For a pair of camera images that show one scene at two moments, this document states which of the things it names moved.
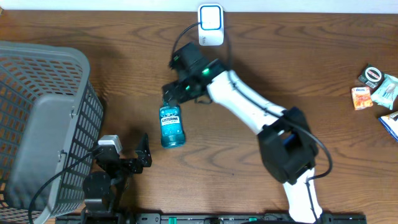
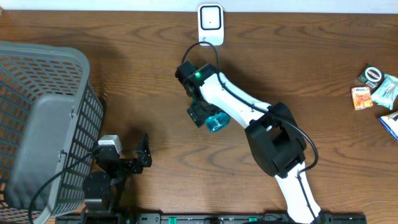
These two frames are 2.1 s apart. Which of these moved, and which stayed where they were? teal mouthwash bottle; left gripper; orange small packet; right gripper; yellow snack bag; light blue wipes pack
Moved: right gripper; teal mouthwash bottle
Stayed: orange small packet; left gripper; yellow snack bag; light blue wipes pack
